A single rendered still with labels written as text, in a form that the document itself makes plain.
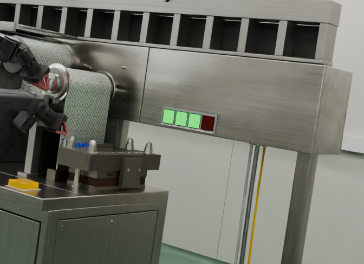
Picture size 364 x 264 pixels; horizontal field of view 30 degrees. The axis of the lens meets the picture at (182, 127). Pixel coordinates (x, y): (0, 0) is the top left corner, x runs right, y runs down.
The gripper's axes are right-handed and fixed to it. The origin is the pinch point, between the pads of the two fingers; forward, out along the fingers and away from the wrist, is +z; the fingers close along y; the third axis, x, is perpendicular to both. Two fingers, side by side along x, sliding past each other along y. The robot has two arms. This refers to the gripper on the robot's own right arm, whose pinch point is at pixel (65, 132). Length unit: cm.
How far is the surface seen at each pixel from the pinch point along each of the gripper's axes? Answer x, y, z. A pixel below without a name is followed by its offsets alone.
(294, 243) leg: -1, 76, 53
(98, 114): 14.8, 0.3, 10.5
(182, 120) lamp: 23.5, 30.8, 20.4
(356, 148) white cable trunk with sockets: 126, 14, 225
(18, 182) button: -27.8, 11.3, -18.1
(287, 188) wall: 96, -32, 248
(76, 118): 6.9, 0.3, 1.1
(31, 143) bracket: -8.5, -9.4, -3.3
